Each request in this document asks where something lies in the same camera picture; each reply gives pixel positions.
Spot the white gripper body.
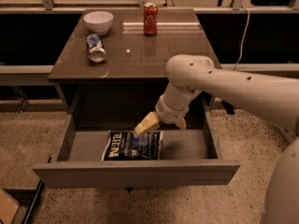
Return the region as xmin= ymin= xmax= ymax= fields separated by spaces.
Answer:
xmin=155 ymin=95 xmax=184 ymax=124

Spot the blue chip bag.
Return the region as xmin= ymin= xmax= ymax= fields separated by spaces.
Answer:
xmin=101 ymin=131 xmax=164 ymax=161

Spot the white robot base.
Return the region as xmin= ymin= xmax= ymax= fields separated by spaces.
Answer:
xmin=261 ymin=139 xmax=299 ymax=224

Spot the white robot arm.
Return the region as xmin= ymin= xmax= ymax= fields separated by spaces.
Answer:
xmin=134 ymin=54 xmax=299 ymax=136

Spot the grey open drawer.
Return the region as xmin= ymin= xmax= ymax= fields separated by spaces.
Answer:
xmin=33 ymin=94 xmax=240 ymax=189

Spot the grey cabinet with counter top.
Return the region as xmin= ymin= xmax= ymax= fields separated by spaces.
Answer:
xmin=47 ymin=8 xmax=227 ymax=133

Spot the blue silver can lying down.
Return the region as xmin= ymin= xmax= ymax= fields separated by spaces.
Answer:
xmin=86 ymin=34 xmax=107 ymax=63

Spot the red cola can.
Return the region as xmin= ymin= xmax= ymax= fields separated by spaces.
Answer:
xmin=143 ymin=3 xmax=158 ymax=35

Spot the white bowl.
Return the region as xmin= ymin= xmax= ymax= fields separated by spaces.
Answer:
xmin=83 ymin=11 xmax=114 ymax=35

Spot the cardboard piece bottom left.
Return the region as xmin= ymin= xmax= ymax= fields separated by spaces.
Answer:
xmin=0 ymin=189 xmax=20 ymax=224

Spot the white cable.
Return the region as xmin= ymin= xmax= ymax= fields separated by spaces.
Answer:
xmin=233 ymin=6 xmax=251 ymax=71

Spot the black metal floor frame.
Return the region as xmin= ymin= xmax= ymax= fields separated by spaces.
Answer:
xmin=4 ymin=180 xmax=45 ymax=224

